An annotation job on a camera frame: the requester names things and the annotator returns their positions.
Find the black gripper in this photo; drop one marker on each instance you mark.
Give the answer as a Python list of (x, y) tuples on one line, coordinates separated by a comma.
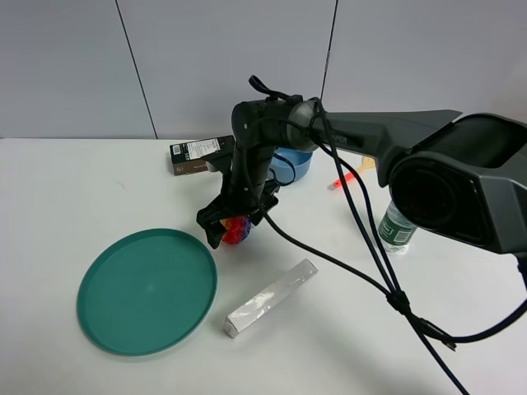
[(245, 191)]

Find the red yellow toy fruit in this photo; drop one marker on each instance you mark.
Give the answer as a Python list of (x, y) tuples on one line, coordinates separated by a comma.
[(237, 229)]

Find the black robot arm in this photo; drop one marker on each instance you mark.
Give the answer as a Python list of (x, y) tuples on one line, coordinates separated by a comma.
[(462, 177)]

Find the blue bowl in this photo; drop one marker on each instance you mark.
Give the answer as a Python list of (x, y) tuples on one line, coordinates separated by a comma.
[(288, 166)]

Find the dark brown cardboard box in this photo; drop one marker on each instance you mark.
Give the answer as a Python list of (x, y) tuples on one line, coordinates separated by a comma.
[(187, 157)]

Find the white long box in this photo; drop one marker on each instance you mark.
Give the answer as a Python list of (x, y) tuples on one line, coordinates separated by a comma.
[(268, 298)]

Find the teal round plate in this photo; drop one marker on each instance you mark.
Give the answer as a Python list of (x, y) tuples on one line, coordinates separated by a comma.
[(146, 292)]

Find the clear water bottle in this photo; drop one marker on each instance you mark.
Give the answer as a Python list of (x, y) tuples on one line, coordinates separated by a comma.
[(395, 230)]

